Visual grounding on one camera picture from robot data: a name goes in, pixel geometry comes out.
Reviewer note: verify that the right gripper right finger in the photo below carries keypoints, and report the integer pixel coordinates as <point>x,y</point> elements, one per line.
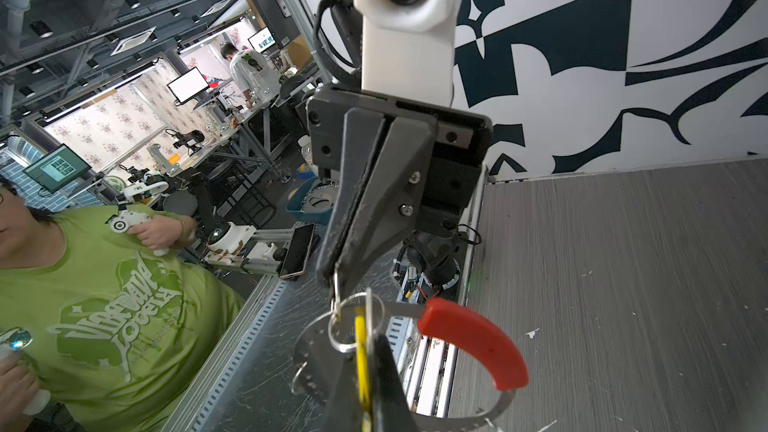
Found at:
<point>390,411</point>

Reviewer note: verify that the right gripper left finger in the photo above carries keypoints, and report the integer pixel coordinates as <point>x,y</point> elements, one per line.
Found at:
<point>343,410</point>

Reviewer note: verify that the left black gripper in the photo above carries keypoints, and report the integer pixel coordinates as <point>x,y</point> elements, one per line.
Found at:
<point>383,174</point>

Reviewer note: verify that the yellow capped key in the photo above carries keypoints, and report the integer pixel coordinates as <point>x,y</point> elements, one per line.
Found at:
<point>362,372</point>

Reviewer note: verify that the large wire keyring red sleeve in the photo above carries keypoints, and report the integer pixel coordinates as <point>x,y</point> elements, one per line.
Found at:
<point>426,341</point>

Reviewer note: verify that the black smartphone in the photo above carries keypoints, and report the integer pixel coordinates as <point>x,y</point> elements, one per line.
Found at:
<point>298,252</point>

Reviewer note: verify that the seated person white shirt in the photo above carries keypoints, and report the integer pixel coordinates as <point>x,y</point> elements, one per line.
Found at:
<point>255,76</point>

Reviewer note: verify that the operator in green shirt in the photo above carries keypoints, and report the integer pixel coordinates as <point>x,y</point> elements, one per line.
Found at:
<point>120,324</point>

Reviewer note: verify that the computer monitor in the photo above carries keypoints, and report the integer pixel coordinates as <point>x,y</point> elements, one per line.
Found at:
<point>57,169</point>

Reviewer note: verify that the teal bin with chain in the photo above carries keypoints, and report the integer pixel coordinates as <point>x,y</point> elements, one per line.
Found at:
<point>313,201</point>

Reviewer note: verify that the white slotted cable duct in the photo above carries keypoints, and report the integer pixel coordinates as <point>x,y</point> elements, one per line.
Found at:
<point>198,403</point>

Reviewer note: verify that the white teleoperation handle device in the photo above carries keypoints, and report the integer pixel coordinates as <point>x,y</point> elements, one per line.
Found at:
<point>246,249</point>

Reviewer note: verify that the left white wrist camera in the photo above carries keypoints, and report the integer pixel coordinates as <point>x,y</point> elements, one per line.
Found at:
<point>408,48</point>

